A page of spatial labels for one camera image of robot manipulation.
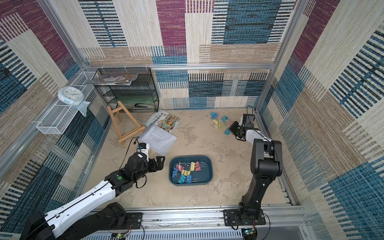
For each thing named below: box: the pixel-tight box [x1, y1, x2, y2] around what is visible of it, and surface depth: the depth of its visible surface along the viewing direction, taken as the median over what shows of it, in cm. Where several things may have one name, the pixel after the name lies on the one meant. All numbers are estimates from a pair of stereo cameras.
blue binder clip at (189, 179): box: [186, 175, 199, 183], surface depth 87 cm
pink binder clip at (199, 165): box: [195, 161, 206, 172], surface depth 91 cm
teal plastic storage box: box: [168, 155, 214, 187], surface depth 89 cm
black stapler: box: [134, 103, 148, 108], surface depth 113 cm
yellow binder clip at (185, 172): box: [181, 169, 191, 176], surface depth 89 cm
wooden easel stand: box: [107, 101, 146, 144], surface depth 101 cm
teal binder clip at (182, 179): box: [178, 174, 187, 184], surface depth 87 cm
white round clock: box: [57, 86, 85, 106], surface depth 76 cm
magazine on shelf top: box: [86, 73, 139, 86], surface depth 88 cm
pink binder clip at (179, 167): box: [176, 164, 185, 172], surface depth 89 cm
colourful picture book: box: [144, 109, 183, 133], surface depth 117 cm
